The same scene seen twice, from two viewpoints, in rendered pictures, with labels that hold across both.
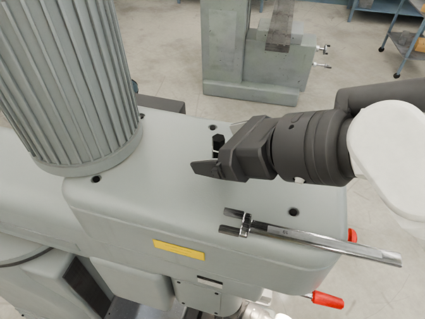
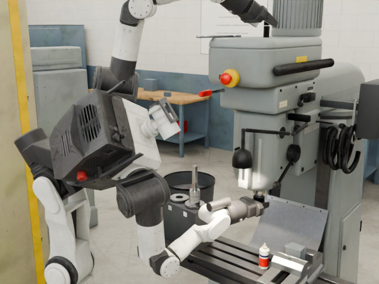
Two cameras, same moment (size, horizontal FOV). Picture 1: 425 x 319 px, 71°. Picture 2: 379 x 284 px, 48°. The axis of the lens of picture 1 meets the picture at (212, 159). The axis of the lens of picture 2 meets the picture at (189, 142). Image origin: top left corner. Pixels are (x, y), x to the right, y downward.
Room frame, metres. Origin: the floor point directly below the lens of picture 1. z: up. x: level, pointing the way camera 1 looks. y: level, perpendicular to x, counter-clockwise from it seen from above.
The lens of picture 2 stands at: (0.70, -1.60, 1.92)
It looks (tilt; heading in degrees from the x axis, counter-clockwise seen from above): 15 degrees down; 113
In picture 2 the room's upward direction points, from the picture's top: straight up
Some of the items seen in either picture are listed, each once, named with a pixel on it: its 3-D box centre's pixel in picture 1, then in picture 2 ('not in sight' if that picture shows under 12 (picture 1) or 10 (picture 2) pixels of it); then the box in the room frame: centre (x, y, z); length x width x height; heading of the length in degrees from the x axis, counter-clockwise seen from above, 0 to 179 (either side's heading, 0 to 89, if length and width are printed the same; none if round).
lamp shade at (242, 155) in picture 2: not in sight; (242, 157); (0.32, -0.20, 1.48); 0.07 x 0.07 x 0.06
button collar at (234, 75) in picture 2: not in sight; (230, 78); (0.28, -0.23, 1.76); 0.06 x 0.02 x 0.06; 164
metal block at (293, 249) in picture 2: not in sight; (295, 253); (0.51, -0.06, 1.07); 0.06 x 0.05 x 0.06; 165
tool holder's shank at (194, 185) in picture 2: not in sight; (194, 177); (0.04, 0.06, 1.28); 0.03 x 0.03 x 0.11
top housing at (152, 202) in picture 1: (209, 190); (267, 58); (0.35, 0.01, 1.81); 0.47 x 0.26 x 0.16; 74
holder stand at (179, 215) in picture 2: not in sight; (186, 220); (-0.01, 0.07, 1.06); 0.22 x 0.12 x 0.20; 158
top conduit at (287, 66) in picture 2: not in sight; (305, 66); (0.49, -0.02, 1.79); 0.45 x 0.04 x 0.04; 74
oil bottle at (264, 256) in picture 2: not in sight; (264, 255); (0.38, -0.02, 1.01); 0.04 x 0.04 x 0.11
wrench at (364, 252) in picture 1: (307, 238); (218, 36); (0.20, -0.13, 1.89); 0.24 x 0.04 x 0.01; 75
